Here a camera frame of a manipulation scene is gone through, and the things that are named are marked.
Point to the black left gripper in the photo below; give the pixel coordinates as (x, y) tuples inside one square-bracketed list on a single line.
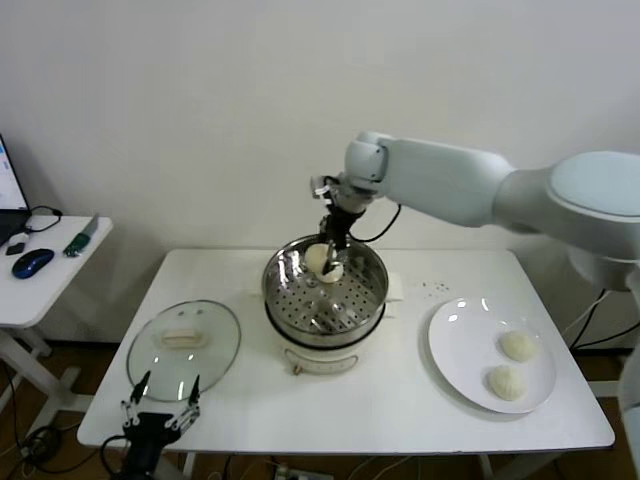
[(147, 432)]

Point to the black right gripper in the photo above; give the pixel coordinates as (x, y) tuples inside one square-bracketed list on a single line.
[(340, 225)]

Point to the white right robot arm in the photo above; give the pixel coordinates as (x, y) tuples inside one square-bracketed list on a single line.
[(450, 175)]

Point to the stainless steel steamer basket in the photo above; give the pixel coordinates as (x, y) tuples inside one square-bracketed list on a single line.
[(350, 300)]

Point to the white electric cooking pot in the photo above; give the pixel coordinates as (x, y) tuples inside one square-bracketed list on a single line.
[(320, 352)]

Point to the white power strip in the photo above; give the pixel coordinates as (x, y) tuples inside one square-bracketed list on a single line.
[(287, 472)]

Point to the white round plate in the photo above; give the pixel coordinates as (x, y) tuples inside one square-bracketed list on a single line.
[(460, 350)]

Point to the white side desk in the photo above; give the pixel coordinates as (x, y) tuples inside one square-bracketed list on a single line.
[(50, 295)]

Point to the blue computer mouse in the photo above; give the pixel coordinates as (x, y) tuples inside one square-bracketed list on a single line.
[(31, 263)]

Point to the small black adapter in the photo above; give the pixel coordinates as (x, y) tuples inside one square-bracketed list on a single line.
[(14, 250)]

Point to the small white adapter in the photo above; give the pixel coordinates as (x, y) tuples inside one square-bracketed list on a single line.
[(20, 238)]

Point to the black laptop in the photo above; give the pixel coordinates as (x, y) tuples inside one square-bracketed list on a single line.
[(10, 190)]

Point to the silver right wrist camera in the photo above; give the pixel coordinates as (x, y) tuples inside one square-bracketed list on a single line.
[(320, 186)]

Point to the white desk base frame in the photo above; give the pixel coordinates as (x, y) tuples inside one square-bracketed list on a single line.
[(600, 387)]

